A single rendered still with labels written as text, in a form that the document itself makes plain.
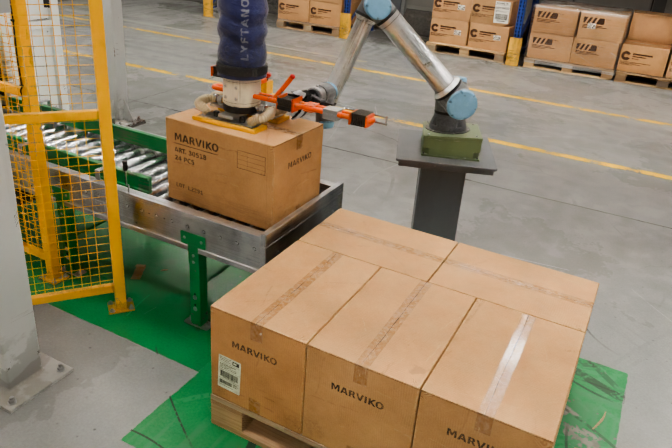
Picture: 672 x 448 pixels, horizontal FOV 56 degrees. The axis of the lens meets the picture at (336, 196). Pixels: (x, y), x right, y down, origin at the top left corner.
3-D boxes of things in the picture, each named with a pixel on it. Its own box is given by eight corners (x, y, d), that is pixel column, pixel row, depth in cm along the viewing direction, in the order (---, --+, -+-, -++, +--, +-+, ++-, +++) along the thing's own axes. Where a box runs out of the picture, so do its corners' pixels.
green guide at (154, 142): (9, 109, 404) (7, 95, 400) (24, 105, 412) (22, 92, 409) (209, 166, 339) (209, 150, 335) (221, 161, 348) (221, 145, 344)
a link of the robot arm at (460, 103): (476, 98, 315) (378, -19, 292) (486, 107, 299) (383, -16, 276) (452, 119, 318) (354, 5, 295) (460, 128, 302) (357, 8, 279)
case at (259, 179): (168, 197, 302) (165, 116, 286) (222, 172, 335) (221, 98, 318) (271, 232, 277) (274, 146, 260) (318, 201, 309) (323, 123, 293)
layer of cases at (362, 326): (211, 393, 240) (209, 305, 224) (334, 278, 322) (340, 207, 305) (526, 540, 192) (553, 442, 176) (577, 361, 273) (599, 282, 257)
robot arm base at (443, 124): (432, 122, 341) (433, 103, 337) (467, 125, 336) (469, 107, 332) (426, 130, 324) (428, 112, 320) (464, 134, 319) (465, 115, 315)
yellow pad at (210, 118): (191, 119, 285) (191, 108, 283) (205, 114, 293) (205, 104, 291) (254, 135, 272) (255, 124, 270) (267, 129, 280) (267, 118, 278)
